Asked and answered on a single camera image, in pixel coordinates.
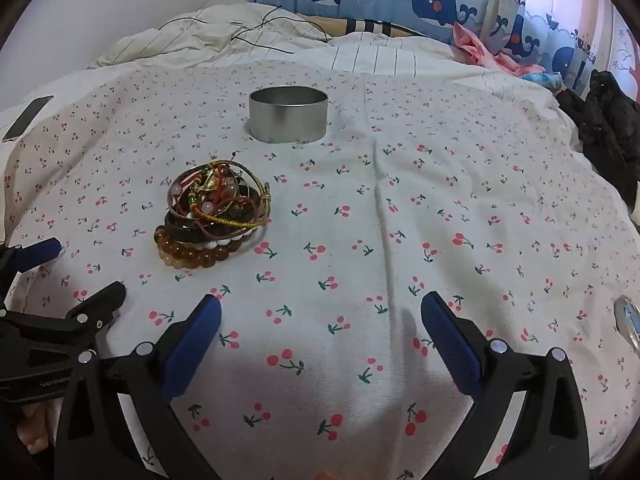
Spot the cherry print bed sheet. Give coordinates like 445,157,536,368
0,62,640,480

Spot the white striped duvet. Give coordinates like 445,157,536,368
87,2,561,111

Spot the tangle of mixed bracelets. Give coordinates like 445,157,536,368
164,150,273,241

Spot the tan dark striped pillow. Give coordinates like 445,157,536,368
305,16,456,40

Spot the person's left hand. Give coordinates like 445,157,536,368
17,400,53,461

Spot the light blue packet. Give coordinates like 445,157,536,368
520,71,563,90

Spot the amber bead bracelet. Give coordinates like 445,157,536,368
153,225,238,269

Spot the black jacket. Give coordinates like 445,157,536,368
555,69,640,206

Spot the blue whale print curtain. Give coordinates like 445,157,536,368
250,0,601,96

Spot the pink cloth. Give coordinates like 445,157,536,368
452,22,546,76

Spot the shiny round object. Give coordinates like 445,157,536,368
614,296,640,346

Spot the black cable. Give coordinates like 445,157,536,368
159,5,331,56

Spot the smartphone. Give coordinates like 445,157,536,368
1,95,55,143

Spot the white wardrobe with tree decal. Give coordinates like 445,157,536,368
607,5,640,106

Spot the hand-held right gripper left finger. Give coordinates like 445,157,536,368
52,294,223,480

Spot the round metal tin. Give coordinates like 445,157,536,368
248,86,329,144

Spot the white bead bracelet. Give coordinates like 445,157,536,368
187,210,266,251

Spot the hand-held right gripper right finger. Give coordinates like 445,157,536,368
420,291,593,480

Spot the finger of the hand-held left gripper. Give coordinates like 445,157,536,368
0,238,63,301
0,281,127,334

